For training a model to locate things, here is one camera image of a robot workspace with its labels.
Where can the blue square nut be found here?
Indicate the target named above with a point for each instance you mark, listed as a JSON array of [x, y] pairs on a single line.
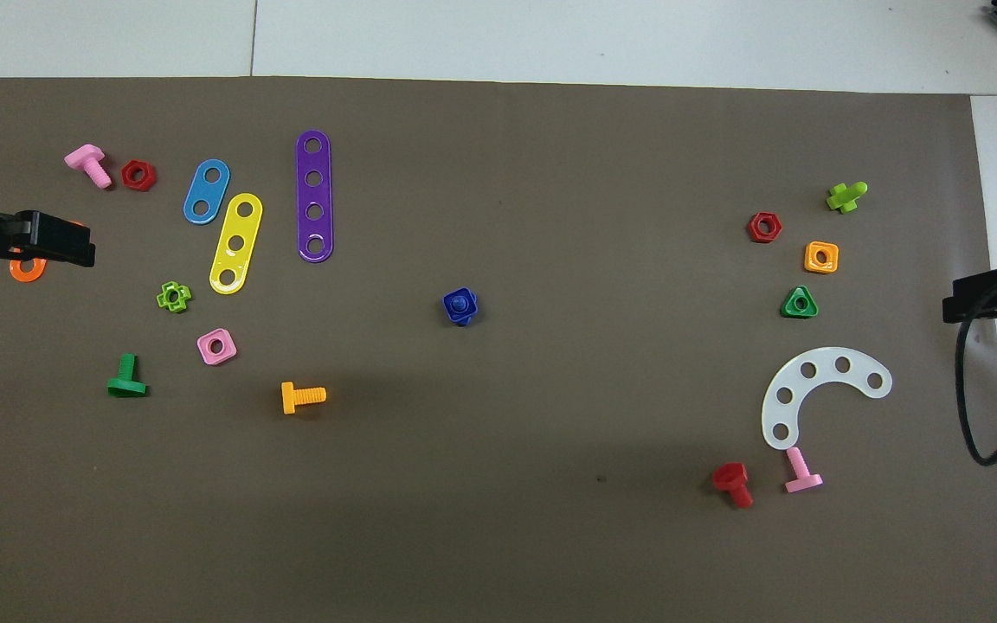
[[448, 303]]

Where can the blue triangle-head screw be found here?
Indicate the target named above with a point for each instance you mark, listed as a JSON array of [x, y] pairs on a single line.
[[460, 303]]

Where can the orange heart-shaped plate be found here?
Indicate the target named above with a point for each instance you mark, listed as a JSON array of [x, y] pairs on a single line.
[[17, 273]]

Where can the pink plastic screw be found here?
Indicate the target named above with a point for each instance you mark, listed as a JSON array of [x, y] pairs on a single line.
[[85, 158], [797, 463]]

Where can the red hexagonal nut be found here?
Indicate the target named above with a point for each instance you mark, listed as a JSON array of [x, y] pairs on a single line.
[[127, 176], [754, 228]]

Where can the light green cross nut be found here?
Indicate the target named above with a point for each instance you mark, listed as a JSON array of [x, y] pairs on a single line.
[[163, 298]]

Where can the blue two-hole plate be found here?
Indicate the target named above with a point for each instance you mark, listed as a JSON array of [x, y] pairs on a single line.
[[207, 192]]

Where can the dark green plastic screw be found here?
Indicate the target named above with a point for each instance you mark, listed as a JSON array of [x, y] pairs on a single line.
[[126, 385]]

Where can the light green cross-head screw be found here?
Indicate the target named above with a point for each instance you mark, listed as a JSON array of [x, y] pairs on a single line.
[[845, 198]]

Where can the white curved five-hole plate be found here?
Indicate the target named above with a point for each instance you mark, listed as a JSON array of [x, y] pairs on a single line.
[[826, 369]]

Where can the pink square nut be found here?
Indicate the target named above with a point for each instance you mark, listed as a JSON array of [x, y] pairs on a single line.
[[204, 350]]

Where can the orange square nut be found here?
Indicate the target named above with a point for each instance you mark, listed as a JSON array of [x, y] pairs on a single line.
[[810, 260]]

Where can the yellow three-hole plate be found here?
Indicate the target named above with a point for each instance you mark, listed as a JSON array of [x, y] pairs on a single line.
[[241, 226]]

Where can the green triangular nut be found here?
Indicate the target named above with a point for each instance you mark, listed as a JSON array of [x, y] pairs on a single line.
[[788, 310]]

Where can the purple four-hole plate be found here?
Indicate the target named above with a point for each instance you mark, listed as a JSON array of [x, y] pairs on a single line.
[[314, 195]]

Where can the orange plastic screw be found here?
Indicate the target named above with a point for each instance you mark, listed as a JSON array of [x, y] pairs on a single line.
[[308, 396]]

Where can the red plastic screw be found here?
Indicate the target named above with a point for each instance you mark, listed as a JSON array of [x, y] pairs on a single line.
[[730, 476]]

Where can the brown table mat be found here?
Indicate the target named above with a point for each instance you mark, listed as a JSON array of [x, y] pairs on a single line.
[[498, 433]]

